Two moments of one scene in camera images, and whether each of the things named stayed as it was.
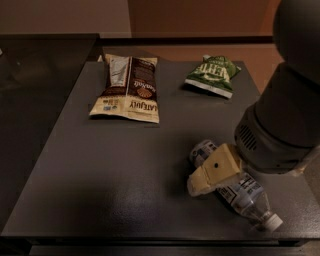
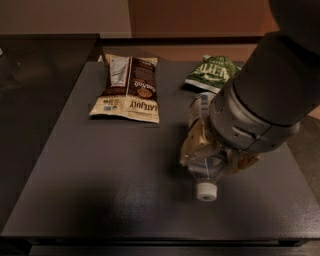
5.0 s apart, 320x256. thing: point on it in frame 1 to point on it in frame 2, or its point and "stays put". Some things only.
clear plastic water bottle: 244,192 to 207,170
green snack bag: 214,75 stays put
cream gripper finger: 313,157 to 245,159
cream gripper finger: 218,166 to 195,141
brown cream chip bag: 131,91 stays put
